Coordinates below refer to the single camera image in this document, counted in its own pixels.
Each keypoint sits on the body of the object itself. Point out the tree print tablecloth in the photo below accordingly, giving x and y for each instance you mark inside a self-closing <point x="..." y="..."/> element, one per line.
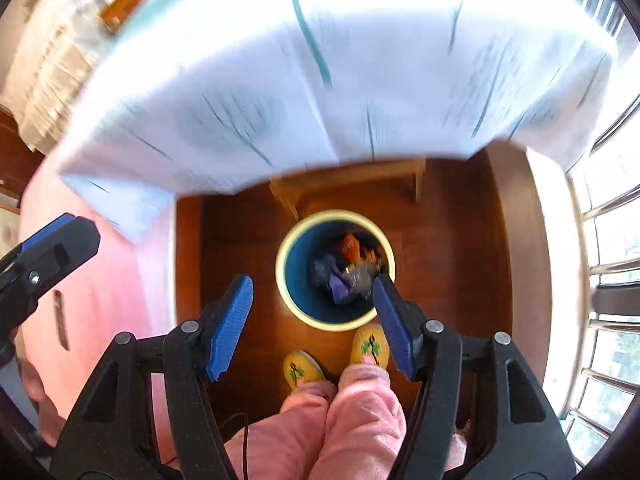
<point x="300" y="85"/>

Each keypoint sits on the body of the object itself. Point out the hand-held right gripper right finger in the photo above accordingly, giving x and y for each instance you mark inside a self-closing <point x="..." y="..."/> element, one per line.
<point x="395" y="330"/>

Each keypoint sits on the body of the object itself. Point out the person's left leg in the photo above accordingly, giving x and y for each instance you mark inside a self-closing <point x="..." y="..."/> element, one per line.
<point x="280" y="435"/>

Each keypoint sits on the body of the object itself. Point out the wooden table frame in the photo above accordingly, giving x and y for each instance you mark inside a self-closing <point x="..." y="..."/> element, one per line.
<point x="350" y="172"/>

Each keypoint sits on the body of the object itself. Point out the pink mat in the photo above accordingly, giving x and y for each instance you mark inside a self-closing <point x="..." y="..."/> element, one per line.
<point x="125" y="285"/>

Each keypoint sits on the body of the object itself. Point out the white lace bed cover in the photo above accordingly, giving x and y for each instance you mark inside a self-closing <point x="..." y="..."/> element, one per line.
<point x="50" y="60"/>

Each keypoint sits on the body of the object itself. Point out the blue bin with cream rim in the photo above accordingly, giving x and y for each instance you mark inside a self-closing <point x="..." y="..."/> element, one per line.
<point x="300" y="285"/>

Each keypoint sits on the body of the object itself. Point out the person's leg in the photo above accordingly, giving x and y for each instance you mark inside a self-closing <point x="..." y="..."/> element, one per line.
<point x="365" y="420"/>
<point x="280" y="435"/>

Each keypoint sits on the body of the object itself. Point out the clear plastic wrapper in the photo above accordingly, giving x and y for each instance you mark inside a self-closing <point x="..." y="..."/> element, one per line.
<point x="362" y="276"/>

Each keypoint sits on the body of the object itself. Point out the orange red foil wrapper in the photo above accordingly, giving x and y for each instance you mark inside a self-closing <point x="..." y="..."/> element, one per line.
<point x="348" y="247"/>

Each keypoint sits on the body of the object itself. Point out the purple plastic bag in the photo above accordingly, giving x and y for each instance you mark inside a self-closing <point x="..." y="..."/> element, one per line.
<point x="340" y="287"/>

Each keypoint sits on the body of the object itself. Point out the metal window grille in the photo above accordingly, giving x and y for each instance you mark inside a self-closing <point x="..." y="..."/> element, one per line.
<point x="610" y="305"/>

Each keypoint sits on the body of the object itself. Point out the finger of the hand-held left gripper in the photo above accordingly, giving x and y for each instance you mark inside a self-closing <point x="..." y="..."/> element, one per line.
<point x="70" y="245"/>

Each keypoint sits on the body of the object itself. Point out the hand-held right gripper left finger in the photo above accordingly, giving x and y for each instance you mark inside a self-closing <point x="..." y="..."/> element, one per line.
<point x="230" y="330"/>

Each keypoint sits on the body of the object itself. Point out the yellow slipper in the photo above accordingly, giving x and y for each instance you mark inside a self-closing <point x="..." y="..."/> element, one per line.
<point x="369" y="345"/>
<point x="302" y="370"/>

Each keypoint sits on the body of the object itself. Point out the person's right leg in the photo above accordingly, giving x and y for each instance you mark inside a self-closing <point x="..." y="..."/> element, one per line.
<point x="365" y="420"/>

